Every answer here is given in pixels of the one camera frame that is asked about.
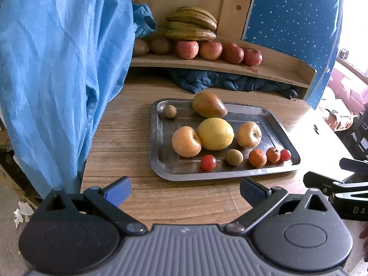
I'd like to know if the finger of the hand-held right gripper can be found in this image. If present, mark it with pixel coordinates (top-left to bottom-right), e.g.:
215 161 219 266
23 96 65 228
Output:
339 158 368 176
303 172 368 197

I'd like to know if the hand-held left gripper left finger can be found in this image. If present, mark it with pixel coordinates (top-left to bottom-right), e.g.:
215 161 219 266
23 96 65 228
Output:
32 177 147 235

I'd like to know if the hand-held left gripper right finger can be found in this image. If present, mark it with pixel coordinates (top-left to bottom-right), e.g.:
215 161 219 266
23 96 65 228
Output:
224 177 335 235

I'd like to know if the orange mandarin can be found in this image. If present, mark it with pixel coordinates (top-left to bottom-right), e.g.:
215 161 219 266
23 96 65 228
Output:
248 149 267 168

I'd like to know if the tan round fruit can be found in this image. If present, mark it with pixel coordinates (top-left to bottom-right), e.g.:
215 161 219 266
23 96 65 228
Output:
225 149 244 166

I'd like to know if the small orange-red fruit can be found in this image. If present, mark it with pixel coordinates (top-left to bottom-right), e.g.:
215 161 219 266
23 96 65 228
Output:
266 147 281 163

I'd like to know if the metal tray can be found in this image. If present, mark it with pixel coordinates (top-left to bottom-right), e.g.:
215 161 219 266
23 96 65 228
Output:
150 98 301 181

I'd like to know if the pale yellow spotted apple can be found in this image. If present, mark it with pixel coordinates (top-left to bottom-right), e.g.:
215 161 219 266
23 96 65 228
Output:
236 121 263 149

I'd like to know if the yellow lemon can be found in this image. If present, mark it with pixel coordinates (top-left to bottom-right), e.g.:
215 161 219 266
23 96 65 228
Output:
197 117 235 151

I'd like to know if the pale orange apple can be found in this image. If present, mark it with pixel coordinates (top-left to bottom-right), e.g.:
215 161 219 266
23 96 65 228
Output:
172 126 202 158

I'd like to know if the person's right hand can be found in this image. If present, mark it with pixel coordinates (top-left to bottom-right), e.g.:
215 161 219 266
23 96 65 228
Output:
359 223 368 248

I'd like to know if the black crate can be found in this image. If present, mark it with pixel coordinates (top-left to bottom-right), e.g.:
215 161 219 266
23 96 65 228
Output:
349 115 368 161

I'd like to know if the crumpled white paper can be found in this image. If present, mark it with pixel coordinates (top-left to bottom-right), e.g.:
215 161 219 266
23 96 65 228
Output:
13 201 35 229

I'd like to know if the dark blue cloth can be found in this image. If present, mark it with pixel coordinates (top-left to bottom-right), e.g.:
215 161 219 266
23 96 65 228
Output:
168 69 299 100

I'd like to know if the curved wooden shelf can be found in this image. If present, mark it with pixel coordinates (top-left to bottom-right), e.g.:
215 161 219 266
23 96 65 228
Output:
129 34 317 100

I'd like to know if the light blue garment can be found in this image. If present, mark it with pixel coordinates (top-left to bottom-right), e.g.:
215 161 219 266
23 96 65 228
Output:
0 0 157 199

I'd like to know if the red apple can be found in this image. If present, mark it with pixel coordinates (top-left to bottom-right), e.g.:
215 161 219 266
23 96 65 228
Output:
176 40 199 60
200 41 223 61
243 47 263 66
221 43 245 64

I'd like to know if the brown kiwi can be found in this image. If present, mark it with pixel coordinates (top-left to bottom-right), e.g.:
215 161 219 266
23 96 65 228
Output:
149 37 173 55
132 38 150 57

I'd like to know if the blue white-dotted board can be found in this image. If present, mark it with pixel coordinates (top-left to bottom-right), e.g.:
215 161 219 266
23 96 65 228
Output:
241 0 345 110

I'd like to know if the bunch of brown-spotted bananas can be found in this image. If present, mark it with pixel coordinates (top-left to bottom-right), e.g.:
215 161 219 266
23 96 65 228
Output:
164 6 218 41

